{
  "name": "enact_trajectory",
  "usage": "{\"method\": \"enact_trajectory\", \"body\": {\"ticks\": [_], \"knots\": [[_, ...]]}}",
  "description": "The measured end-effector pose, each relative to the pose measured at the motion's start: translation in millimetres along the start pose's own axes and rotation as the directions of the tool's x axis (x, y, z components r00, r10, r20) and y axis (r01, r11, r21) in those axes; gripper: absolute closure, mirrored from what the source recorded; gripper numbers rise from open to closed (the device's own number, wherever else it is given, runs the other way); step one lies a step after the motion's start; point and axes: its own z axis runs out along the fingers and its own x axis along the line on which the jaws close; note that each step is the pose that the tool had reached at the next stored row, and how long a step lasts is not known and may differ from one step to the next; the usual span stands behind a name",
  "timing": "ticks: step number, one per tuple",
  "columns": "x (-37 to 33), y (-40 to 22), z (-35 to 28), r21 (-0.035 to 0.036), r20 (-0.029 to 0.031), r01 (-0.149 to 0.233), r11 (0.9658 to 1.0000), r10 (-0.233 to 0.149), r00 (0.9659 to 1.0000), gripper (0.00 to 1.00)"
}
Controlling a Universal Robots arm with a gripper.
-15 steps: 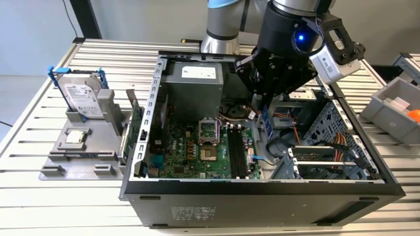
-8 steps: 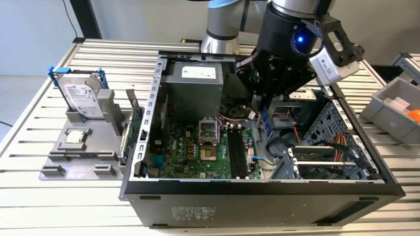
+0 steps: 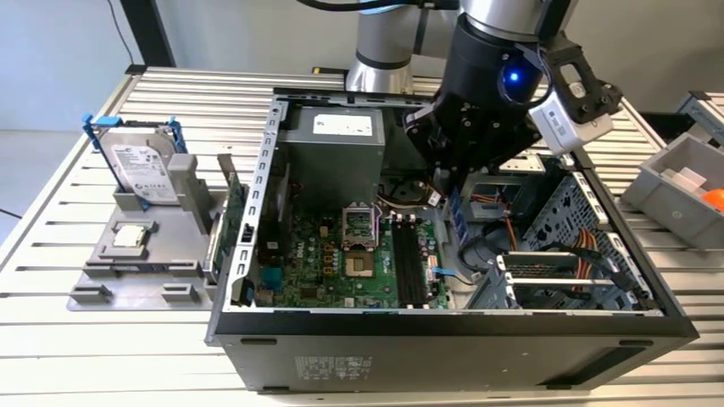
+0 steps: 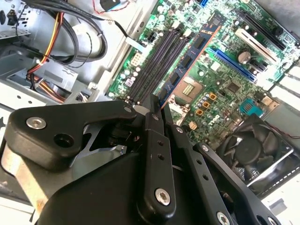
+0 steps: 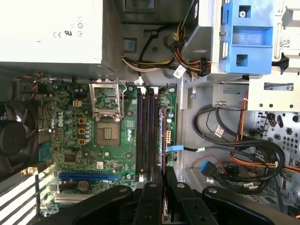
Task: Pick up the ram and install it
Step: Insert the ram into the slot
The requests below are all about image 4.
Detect blue RAM memory stick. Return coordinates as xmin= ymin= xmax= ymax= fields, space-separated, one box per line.
xmin=157 ymin=11 xmax=223 ymax=110

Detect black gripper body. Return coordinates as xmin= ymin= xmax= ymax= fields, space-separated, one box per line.
xmin=37 ymin=120 xmax=208 ymax=225

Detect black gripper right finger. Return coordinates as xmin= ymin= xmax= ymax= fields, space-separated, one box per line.
xmin=163 ymin=105 xmax=282 ymax=225

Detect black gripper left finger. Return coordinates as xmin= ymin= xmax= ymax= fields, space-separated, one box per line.
xmin=4 ymin=94 xmax=176 ymax=220

